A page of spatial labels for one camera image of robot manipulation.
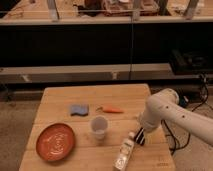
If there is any orange toy carrot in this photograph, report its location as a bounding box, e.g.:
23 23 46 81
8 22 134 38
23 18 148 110
96 106 124 113

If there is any wooden table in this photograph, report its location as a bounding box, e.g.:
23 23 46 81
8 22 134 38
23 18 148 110
18 83 176 171

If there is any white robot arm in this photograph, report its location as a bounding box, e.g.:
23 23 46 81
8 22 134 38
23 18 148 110
138 88 213 146

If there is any translucent plastic cup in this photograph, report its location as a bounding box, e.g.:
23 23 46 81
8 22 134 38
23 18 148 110
90 115 108 140

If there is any black box on shelf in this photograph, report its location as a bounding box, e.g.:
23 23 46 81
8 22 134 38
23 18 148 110
169 50 213 75

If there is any black power cable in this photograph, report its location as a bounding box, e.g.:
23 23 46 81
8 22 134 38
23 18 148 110
161 74 210 156

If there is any blue sponge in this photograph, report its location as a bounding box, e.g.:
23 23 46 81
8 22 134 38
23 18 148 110
70 104 89 116

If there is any grey metal shelf rail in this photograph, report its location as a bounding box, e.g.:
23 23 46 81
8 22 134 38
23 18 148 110
0 63 174 84

